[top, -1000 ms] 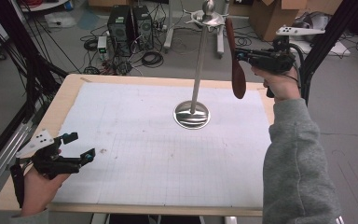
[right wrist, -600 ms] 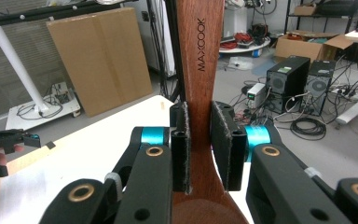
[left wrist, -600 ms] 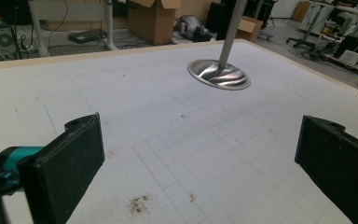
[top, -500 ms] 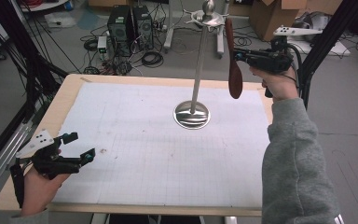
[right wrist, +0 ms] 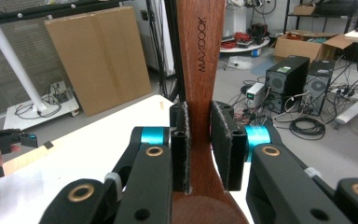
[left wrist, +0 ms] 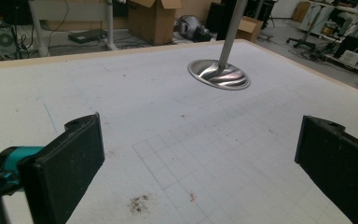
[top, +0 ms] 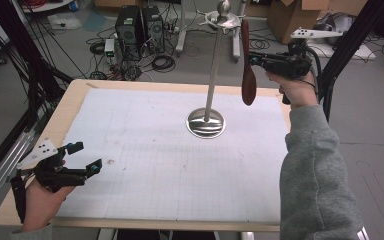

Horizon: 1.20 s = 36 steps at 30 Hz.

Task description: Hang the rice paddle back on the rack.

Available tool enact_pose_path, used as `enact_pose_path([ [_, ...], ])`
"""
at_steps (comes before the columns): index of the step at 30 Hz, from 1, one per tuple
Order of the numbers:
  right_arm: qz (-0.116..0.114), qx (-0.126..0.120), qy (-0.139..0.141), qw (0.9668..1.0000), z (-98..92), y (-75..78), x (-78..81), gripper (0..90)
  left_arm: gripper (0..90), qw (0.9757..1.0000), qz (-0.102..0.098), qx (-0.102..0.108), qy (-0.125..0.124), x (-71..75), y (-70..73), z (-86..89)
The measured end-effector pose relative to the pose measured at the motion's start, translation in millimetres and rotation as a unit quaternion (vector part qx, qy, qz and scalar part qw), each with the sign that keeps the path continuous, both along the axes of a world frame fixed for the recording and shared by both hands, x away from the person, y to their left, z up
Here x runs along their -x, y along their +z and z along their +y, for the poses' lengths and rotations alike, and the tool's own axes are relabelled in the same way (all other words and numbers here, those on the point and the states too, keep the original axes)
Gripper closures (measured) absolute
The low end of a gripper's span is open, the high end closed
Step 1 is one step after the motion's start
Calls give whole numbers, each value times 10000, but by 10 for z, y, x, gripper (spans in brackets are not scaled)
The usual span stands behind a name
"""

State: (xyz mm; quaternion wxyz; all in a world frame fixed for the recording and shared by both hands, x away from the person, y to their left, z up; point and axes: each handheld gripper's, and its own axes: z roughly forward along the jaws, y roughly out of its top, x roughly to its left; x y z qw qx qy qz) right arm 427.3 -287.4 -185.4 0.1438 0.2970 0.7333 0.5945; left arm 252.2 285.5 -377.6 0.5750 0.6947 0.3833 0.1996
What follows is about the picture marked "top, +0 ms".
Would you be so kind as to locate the black frame bars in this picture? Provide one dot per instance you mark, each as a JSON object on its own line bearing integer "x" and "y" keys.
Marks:
{"x": 30, "y": 73}

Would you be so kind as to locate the white grid mat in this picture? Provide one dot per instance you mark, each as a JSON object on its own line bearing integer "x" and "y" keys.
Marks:
{"x": 163, "y": 166}

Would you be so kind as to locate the grey round appliance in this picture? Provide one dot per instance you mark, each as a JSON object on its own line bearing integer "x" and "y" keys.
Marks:
{"x": 338, "y": 22}

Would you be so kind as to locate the black computer tower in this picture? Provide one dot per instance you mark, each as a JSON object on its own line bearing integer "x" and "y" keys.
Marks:
{"x": 128, "y": 30}
{"x": 154, "y": 28}

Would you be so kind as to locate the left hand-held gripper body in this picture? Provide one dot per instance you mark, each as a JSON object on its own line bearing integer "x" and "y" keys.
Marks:
{"x": 51, "y": 173}

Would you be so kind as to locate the small white device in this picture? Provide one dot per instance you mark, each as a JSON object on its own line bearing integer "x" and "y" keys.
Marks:
{"x": 109, "y": 50}

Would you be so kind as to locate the person's left hand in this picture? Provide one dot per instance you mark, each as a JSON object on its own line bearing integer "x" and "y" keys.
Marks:
{"x": 41, "y": 203}

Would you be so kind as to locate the black frame post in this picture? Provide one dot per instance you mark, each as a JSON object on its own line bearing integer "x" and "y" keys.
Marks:
{"x": 346, "y": 50}

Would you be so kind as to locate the aluminium rail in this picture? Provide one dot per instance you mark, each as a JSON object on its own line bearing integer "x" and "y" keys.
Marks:
{"x": 3, "y": 170}

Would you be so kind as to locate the person's right hand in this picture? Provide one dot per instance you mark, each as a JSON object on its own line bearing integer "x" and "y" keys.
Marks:
{"x": 296, "y": 91}

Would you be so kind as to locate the metal stand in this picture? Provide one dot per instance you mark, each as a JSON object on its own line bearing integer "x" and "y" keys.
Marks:
{"x": 213, "y": 73}

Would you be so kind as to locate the large open cardboard box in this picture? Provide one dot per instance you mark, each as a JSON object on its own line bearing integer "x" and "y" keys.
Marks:
{"x": 290, "y": 16}

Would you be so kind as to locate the brown wooden spoon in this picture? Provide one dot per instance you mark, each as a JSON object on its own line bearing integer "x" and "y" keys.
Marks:
{"x": 248, "y": 83}

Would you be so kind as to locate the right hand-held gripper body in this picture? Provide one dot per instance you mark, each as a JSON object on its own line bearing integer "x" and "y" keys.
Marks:
{"x": 290, "y": 65}

